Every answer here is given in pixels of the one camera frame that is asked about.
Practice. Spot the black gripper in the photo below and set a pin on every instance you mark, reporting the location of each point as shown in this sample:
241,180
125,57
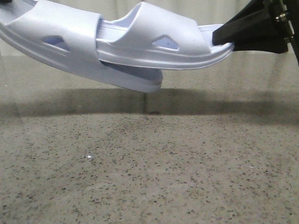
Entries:
253,27

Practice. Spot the light blue slipper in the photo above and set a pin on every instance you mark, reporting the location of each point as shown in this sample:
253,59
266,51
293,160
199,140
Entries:
65,38
152,37

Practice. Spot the beige background curtain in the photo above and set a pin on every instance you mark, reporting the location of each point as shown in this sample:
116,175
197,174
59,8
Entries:
202,11

